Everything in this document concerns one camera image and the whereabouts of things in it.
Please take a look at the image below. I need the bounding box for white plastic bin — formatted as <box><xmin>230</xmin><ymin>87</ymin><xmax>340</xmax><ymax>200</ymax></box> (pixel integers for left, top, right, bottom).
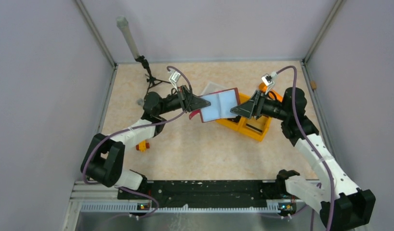
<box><xmin>200</xmin><ymin>81</ymin><xmax>226</xmax><ymax>95</ymax></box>

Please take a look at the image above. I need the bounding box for yellow plastic double bin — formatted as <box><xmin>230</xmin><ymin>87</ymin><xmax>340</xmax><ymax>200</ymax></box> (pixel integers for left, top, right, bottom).
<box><xmin>215</xmin><ymin>92</ymin><xmax>273</xmax><ymax>142</ymax></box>

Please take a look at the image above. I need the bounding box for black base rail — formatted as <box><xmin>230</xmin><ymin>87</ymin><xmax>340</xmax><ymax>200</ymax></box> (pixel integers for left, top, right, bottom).
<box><xmin>117</xmin><ymin>179</ymin><xmax>308</xmax><ymax>209</ymax></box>

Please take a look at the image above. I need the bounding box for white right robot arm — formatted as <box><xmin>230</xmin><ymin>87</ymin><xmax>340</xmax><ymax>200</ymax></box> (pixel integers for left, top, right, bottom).
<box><xmin>231</xmin><ymin>87</ymin><xmax>376</xmax><ymax>231</ymax></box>

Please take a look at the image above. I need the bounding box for small brown wall knob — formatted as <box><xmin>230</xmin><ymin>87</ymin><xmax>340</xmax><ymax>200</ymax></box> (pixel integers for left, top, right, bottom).
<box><xmin>310</xmin><ymin>80</ymin><xmax>317</xmax><ymax>90</ymax></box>

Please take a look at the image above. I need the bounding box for orange plastic cylinder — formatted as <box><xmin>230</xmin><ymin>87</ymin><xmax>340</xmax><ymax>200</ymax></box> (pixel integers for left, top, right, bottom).
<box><xmin>258</xmin><ymin>83</ymin><xmax>283</xmax><ymax>102</ymax></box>

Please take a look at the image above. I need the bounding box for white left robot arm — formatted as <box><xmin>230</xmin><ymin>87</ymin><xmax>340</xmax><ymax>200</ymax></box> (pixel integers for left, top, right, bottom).
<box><xmin>80</xmin><ymin>85</ymin><xmax>211</xmax><ymax>191</ymax></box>

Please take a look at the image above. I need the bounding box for red card holder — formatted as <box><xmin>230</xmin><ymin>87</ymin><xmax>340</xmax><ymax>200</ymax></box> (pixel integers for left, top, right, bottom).
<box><xmin>189</xmin><ymin>88</ymin><xmax>240</xmax><ymax>123</ymax></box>

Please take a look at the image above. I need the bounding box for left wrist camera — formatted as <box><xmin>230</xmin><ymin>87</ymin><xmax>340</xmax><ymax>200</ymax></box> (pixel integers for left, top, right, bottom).
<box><xmin>169</xmin><ymin>70</ymin><xmax>182</xmax><ymax>89</ymax></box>

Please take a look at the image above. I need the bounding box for black mini tripod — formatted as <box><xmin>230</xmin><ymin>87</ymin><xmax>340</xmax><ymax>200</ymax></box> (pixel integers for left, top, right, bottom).
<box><xmin>135</xmin><ymin>55</ymin><xmax>170</xmax><ymax>93</ymax></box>

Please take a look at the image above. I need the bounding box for grey tube on tripod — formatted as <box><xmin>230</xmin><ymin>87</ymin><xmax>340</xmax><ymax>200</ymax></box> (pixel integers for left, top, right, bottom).
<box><xmin>116</xmin><ymin>15</ymin><xmax>140</xmax><ymax>61</ymax></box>

